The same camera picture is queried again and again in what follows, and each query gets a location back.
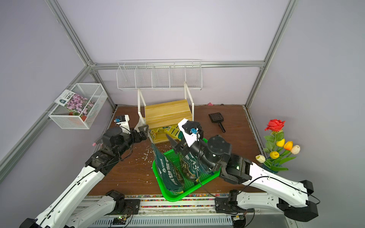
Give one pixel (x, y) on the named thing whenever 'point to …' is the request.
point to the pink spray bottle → (94, 144)
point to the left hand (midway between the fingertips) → (141, 127)
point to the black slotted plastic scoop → (217, 118)
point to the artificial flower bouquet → (277, 150)
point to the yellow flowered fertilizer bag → (158, 134)
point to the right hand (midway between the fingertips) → (176, 128)
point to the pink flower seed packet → (75, 104)
